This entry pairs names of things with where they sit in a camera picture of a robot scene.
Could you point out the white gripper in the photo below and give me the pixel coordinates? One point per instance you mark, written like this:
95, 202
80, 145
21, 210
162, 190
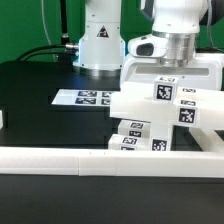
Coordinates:
172, 54

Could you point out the white tagged nut cube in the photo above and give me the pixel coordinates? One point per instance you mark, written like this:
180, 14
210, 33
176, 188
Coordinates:
165, 88

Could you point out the white chair back frame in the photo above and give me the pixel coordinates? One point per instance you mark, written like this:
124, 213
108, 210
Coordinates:
192, 107

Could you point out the white chair seat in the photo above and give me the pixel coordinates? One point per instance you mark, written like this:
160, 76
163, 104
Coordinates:
157, 137

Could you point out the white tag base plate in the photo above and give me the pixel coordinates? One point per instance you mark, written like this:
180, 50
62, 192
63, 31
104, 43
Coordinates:
74, 97

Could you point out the white U-shaped fence frame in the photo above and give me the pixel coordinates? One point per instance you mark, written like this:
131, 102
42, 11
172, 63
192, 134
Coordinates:
74, 143

